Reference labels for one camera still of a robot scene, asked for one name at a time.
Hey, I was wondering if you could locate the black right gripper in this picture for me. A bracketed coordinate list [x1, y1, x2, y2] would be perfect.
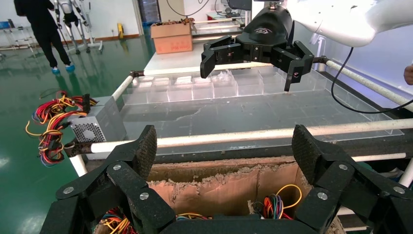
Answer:
[200, 4, 315, 92]

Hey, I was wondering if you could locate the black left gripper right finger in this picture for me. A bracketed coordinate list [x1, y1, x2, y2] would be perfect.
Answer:
[292, 124, 413, 234]

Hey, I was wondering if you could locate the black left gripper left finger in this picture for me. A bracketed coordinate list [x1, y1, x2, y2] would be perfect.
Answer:
[40, 125, 176, 234]

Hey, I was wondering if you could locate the bystander bare hand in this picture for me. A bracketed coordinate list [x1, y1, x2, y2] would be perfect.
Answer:
[403, 64, 413, 86]

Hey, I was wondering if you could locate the white workbench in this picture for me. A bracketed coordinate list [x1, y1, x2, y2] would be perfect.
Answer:
[143, 18, 278, 76]

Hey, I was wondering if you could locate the clear acrylic divider tray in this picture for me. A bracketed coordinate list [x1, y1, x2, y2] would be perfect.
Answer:
[122, 66, 326, 106]

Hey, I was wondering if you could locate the closed brown cardboard box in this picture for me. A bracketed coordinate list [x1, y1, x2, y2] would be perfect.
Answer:
[150, 19, 194, 55]

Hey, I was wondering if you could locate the worn cardboard box with dividers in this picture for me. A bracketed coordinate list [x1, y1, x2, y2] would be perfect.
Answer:
[94, 156, 346, 234]

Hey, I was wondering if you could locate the dark blue crate stack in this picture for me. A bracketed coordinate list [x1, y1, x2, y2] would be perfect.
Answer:
[138, 0, 161, 25]

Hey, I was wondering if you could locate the person in black clothes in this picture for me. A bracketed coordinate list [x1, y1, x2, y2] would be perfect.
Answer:
[13, 0, 76, 76]

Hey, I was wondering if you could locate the humanoid robot on stand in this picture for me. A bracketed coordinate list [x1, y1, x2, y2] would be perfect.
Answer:
[53, 0, 104, 55]

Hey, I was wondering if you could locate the white metal rack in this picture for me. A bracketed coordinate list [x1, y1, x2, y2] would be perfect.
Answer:
[0, 19, 39, 52]

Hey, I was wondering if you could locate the black cable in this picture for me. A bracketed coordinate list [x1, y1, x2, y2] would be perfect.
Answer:
[330, 46, 413, 114]

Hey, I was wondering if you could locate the white pipe table frame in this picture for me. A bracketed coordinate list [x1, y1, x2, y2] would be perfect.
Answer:
[64, 56, 413, 188]

